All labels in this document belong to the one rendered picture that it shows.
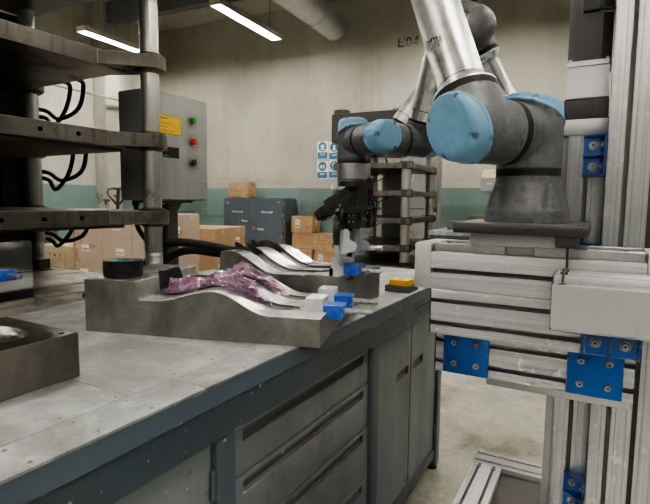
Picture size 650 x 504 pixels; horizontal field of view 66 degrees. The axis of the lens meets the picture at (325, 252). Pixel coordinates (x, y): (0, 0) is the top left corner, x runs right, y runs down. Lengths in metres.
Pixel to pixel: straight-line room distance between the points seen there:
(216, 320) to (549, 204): 0.66
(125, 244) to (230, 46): 5.36
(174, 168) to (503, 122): 1.37
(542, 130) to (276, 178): 8.10
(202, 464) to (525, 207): 0.71
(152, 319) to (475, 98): 0.73
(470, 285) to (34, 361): 0.74
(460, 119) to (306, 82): 8.04
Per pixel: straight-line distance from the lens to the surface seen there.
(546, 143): 0.99
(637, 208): 1.15
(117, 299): 1.10
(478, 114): 0.87
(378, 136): 1.13
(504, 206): 0.97
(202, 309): 1.01
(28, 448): 0.67
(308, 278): 1.26
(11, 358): 0.82
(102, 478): 0.76
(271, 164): 9.01
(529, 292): 0.98
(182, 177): 2.02
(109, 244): 5.57
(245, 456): 1.01
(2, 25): 1.66
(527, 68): 7.90
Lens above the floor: 1.07
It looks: 6 degrees down
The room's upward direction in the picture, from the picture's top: 1 degrees clockwise
